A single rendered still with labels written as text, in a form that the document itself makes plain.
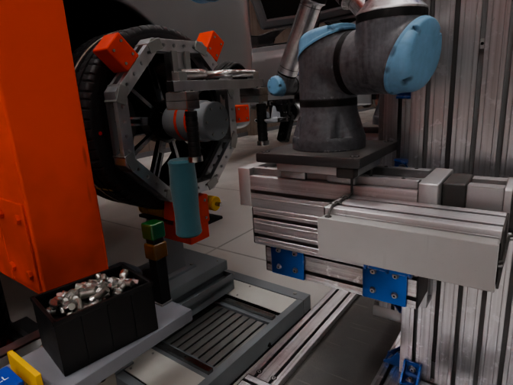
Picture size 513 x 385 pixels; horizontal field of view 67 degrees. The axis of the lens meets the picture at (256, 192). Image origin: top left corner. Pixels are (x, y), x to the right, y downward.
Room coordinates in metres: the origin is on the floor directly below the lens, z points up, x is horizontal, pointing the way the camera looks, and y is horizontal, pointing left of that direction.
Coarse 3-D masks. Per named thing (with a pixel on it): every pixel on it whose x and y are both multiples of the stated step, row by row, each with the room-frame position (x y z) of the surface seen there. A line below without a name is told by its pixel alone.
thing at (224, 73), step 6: (186, 54) 1.41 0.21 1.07; (186, 60) 1.41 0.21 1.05; (186, 66) 1.40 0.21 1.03; (210, 72) 1.35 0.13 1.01; (216, 72) 1.34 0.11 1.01; (222, 72) 1.33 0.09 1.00; (228, 72) 1.33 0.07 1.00; (234, 72) 1.34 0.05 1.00; (240, 72) 1.35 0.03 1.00; (246, 72) 1.37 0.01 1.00; (252, 72) 1.40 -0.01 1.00; (258, 72) 1.42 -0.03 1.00; (204, 78) 1.36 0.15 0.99; (210, 78) 1.35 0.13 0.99; (216, 78) 1.35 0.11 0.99; (252, 78) 1.40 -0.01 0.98; (258, 78) 1.42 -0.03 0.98
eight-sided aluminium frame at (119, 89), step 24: (144, 48) 1.28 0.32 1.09; (168, 48) 1.35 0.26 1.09; (192, 48) 1.46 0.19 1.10; (120, 96) 1.19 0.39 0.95; (120, 120) 1.18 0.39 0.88; (120, 144) 1.19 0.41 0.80; (120, 168) 1.22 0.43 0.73; (144, 168) 1.23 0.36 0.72; (216, 168) 1.50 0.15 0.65; (168, 192) 1.30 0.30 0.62
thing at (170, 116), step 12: (204, 108) 1.27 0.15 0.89; (216, 108) 1.31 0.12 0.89; (168, 120) 1.35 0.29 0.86; (180, 120) 1.31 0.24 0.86; (204, 120) 1.26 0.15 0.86; (216, 120) 1.30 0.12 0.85; (228, 120) 1.35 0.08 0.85; (168, 132) 1.38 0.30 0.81; (180, 132) 1.33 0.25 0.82; (204, 132) 1.26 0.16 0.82; (216, 132) 1.30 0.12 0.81
